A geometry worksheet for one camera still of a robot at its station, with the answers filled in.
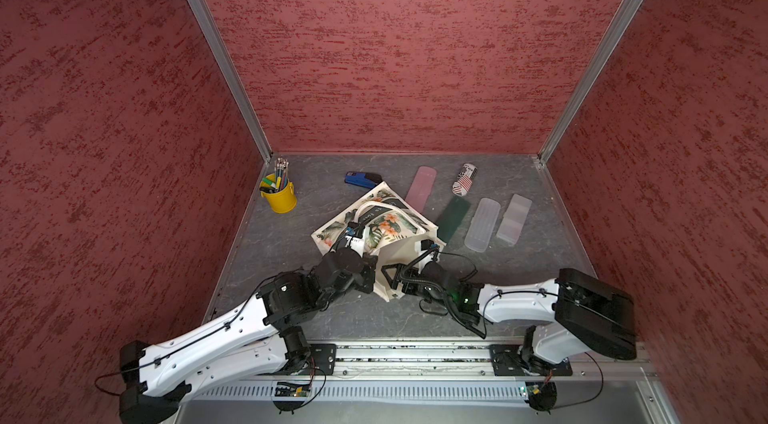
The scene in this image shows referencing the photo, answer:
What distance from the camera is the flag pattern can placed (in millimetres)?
1086

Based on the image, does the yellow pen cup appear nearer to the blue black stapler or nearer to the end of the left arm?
the blue black stapler

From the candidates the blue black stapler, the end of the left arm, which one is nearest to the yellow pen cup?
the blue black stapler

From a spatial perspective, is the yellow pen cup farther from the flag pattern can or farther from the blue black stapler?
the flag pattern can

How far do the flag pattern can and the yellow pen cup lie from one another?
1.96ft

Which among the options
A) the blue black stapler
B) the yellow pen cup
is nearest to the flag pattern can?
the blue black stapler

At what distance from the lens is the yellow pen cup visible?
38.0 inches
